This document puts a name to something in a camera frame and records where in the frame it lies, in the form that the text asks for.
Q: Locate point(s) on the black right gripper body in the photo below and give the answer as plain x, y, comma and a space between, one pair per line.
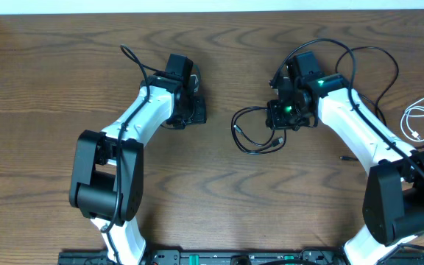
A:
287, 115

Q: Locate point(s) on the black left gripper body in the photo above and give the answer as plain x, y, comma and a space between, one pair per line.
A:
194, 112

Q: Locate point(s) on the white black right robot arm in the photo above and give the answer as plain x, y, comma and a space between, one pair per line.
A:
393, 207

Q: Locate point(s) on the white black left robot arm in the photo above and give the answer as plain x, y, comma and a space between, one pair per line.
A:
107, 181

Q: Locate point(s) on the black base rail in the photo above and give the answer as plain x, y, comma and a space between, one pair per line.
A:
176, 257

